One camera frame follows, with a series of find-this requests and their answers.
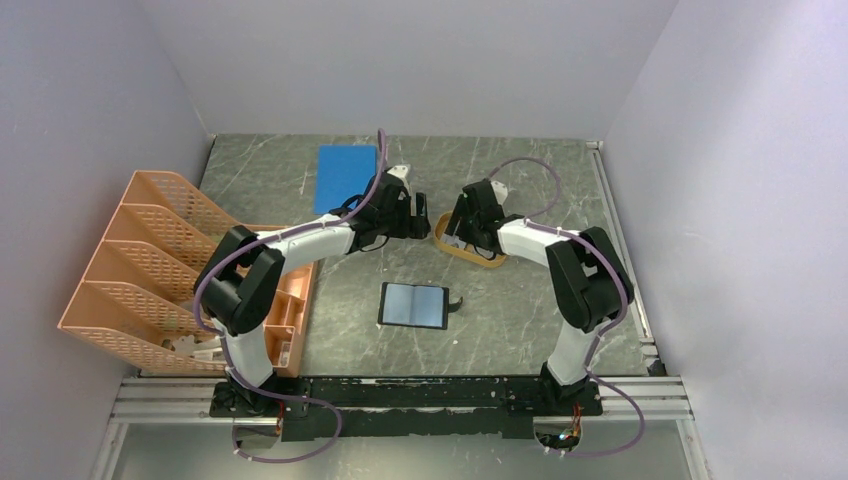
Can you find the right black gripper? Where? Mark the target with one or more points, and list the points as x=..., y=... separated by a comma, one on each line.
x=461, y=211

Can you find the orange mesh file rack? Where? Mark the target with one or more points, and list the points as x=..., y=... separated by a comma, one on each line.
x=135, y=297

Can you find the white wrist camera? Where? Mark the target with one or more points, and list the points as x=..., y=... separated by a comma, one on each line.
x=402, y=172
x=500, y=191

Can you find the blue flat mat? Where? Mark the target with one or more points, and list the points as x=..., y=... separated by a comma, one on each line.
x=342, y=171

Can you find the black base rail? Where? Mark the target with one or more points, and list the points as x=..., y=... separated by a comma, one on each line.
x=320, y=407

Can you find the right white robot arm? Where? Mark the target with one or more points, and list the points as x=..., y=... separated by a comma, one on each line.
x=590, y=285

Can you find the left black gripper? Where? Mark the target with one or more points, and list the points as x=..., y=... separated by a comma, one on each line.
x=413, y=226

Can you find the black card holder wallet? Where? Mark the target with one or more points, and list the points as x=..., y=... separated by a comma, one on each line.
x=416, y=306

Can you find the yellow oval tray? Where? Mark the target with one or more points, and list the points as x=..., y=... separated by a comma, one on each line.
x=467, y=253

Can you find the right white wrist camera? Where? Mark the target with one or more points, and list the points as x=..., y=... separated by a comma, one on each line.
x=500, y=191

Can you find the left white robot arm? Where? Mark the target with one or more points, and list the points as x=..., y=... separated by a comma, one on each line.
x=237, y=287

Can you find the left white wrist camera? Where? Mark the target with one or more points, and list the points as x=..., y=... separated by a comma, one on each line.
x=402, y=172

